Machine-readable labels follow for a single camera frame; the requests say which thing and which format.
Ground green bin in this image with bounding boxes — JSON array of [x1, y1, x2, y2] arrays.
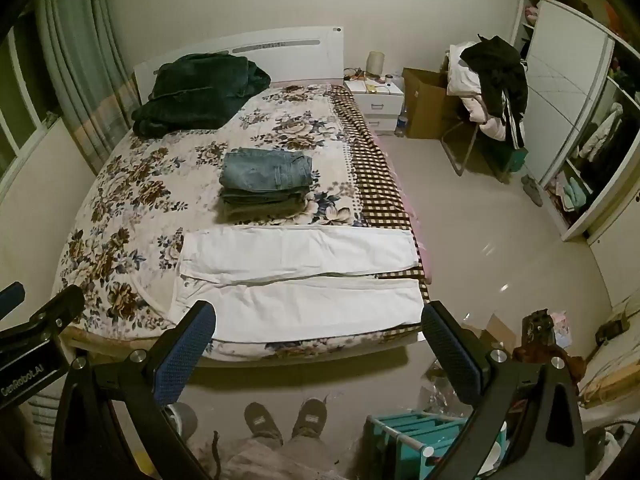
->
[[504, 146, 528, 175]]

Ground person's left slipper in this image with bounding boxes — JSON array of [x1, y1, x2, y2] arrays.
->
[[243, 402, 284, 450]]

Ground person's right slipper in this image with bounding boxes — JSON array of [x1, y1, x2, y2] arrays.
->
[[291, 398, 329, 442]]

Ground teal rack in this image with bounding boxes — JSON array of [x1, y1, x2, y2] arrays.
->
[[363, 411, 507, 480]]

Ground floral blanket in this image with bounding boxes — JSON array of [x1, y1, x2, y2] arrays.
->
[[52, 82, 431, 362]]

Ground black garment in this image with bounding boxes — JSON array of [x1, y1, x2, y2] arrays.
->
[[460, 35, 529, 150]]

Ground grey slippers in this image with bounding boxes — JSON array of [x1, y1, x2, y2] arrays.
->
[[520, 173, 545, 207]]

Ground cardboard box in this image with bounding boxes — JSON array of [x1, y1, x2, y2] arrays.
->
[[402, 67, 462, 140]]

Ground pink garment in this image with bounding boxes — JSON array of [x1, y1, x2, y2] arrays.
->
[[461, 94, 517, 142]]

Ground window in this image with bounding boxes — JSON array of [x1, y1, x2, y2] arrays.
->
[[0, 25, 62, 177]]

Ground fringed towel under trousers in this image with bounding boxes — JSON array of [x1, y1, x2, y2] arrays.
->
[[220, 147, 314, 195]]

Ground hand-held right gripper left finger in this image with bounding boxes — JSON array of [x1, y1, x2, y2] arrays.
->
[[52, 300, 217, 480]]

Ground clear plastic bags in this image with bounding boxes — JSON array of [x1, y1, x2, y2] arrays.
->
[[419, 359, 472, 417]]

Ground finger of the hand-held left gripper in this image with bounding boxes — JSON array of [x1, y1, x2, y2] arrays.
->
[[0, 285, 86, 348], [0, 281, 27, 315]]

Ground person's slipper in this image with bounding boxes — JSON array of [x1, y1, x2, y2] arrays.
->
[[243, 402, 284, 450], [291, 398, 329, 442]]

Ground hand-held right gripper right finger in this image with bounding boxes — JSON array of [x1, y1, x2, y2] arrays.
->
[[421, 301, 587, 480]]

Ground grey round stool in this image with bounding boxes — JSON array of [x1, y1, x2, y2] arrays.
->
[[166, 402, 199, 439]]

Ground wooden board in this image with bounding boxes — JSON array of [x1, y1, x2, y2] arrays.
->
[[579, 354, 640, 407]]

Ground hanging white jacket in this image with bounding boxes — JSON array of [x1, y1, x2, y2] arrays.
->
[[576, 104, 624, 162]]

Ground white pants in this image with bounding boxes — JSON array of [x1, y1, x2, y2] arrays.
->
[[170, 225, 426, 344]]

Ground white nightstand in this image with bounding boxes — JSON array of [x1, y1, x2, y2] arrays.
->
[[343, 79, 405, 136]]

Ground cardboard piece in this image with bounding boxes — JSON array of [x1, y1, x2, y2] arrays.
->
[[479, 314, 517, 357]]

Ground white headboard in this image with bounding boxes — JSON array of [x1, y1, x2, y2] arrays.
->
[[50, 25, 437, 368]]

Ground folded olive pants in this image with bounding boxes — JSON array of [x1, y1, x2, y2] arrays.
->
[[216, 187, 312, 224]]

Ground white wardrobe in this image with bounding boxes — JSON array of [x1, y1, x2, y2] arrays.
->
[[509, 0, 640, 244]]

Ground metal chair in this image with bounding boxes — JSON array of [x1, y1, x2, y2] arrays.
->
[[440, 119, 527, 182]]

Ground grey-green curtain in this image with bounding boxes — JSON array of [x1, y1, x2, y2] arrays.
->
[[34, 0, 142, 177]]

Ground white garment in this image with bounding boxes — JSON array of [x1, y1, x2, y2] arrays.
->
[[446, 44, 485, 97]]

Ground person's legs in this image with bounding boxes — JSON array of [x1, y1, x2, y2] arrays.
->
[[219, 435, 352, 480]]

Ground dark green blanket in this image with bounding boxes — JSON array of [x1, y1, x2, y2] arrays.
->
[[131, 52, 272, 137]]

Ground brown checkered bed sheet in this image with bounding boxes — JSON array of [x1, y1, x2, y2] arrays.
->
[[330, 85, 432, 337]]

